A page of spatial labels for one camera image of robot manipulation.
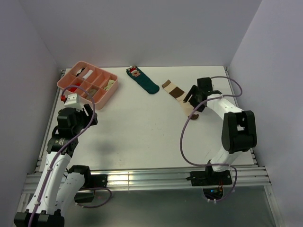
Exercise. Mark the dark green Christmas sock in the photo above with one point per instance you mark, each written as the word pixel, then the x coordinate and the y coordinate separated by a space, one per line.
pixel 142 80

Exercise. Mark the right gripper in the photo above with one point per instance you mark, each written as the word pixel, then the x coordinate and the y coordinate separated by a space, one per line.
pixel 193 91

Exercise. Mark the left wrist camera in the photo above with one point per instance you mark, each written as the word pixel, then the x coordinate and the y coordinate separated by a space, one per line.
pixel 71 102

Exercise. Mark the cream yellow sock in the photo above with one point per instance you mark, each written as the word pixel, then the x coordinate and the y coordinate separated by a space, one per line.
pixel 109 84

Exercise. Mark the red rolled item in tray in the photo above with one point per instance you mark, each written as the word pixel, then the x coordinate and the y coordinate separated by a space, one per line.
pixel 73 89

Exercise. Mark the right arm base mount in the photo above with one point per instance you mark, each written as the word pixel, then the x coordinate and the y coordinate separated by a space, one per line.
pixel 209 177

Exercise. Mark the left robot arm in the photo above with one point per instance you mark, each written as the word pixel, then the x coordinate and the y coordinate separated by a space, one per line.
pixel 52 197

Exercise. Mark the aluminium front rail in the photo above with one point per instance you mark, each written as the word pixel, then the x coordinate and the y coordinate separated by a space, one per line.
pixel 175 178

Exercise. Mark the striped beige brown sock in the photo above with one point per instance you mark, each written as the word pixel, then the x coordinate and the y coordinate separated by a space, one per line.
pixel 179 95

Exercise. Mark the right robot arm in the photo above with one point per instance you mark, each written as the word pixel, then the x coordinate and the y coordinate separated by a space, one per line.
pixel 238 129

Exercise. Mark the pink divided organizer tray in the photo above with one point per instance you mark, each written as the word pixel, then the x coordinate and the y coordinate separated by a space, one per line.
pixel 97 80

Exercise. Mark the white rolled item in tray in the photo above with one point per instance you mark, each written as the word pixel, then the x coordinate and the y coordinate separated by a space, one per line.
pixel 87 74

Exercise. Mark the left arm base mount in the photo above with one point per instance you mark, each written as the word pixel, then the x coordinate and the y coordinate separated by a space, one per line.
pixel 85 195

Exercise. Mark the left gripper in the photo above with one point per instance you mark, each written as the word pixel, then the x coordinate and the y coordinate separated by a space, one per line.
pixel 89 111

